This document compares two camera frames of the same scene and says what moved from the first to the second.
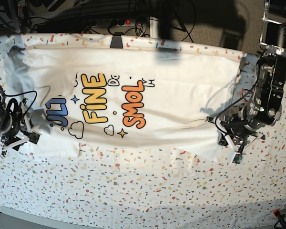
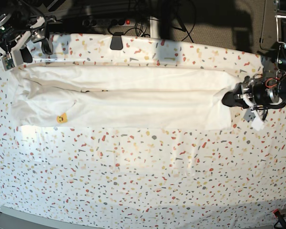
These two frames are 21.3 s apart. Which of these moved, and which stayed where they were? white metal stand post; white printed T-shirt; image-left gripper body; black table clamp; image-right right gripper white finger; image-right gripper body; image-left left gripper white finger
Moved: image-left left gripper white finger; image-left gripper body; white printed T-shirt; image-right right gripper white finger; image-right gripper body
Stayed: black table clamp; white metal stand post
